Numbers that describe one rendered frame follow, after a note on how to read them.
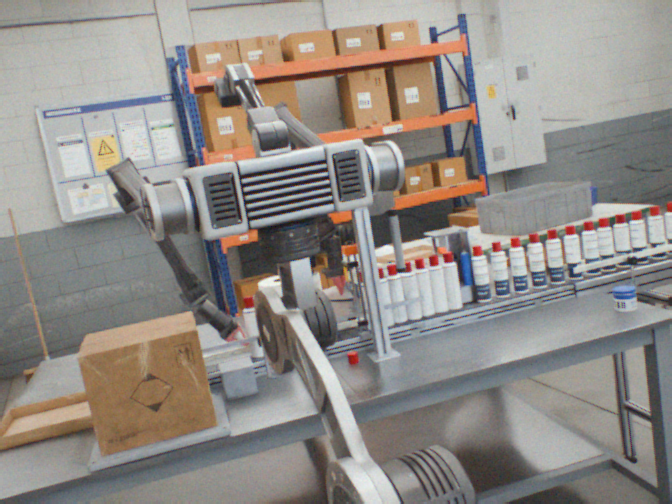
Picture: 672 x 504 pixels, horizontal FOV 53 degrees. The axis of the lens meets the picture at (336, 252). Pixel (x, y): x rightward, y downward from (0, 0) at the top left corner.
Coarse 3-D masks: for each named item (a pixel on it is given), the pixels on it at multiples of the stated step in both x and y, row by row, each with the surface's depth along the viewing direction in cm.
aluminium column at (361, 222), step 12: (360, 216) 206; (360, 228) 207; (360, 240) 207; (372, 240) 208; (360, 252) 209; (372, 252) 209; (360, 264) 212; (372, 264) 209; (372, 276) 211; (372, 288) 210; (372, 300) 211; (372, 312) 211; (384, 312) 212; (372, 324) 213; (384, 324) 213; (372, 336) 216; (384, 336) 213; (384, 348) 215
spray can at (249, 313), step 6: (246, 300) 217; (252, 300) 217; (246, 306) 217; (252, 306) 217; (246, 312) 216; (252, 312) 216; (246, 318) 217; (252, 318) 217; (246, 324) 218; (252, 324) 217; (252, 330) 217; (252, 342) 218; (252, 348) 219; (258, 348) 218; (252, 354) 219; (258, 354) 219
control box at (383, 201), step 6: (378, 192) 206; (384, 192) 212; (390, 192) 218; (378, 198) 206; (384, 198) 211; (390, 198) 217; (372, 204) 207; (378, 204) 206; (384, 204) 210; (390, 204) 217; (372, 210) 207; (378, 210) 207; (384, 210) 210
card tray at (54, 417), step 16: (48, 400) 218; (64, 400) 219; (80, 400) 220; (16, 416) 216; (32, 416) 215; (48, 416) 212; (64, 416) 210; (80, 416) 207; (0, 432) 200; (16, 432) 203; (32, 432) 193; (48, 432) 194; (64, 432) 195; (0, 448) 191
